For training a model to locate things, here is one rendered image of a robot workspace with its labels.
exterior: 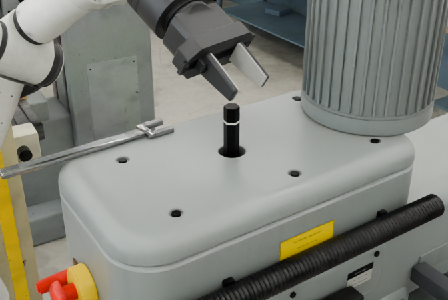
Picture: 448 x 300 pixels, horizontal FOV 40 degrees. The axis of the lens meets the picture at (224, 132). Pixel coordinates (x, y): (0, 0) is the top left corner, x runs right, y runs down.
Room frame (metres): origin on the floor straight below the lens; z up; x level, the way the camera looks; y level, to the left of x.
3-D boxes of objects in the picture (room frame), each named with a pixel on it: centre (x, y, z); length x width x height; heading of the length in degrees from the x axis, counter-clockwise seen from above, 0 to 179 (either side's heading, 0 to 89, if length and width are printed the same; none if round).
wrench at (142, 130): (0.73, 0.18, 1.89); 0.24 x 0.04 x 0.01; 125
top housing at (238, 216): (0.74, -0.02, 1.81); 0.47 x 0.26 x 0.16; 123
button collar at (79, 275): (0.61, 0.18, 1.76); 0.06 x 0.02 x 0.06; 33
